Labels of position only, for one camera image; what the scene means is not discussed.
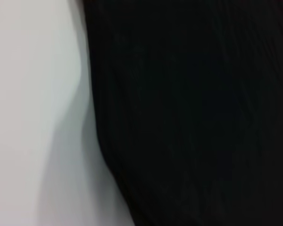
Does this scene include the black shirt with white print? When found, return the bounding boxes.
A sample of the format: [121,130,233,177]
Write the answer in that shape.
[81,0,283,226]

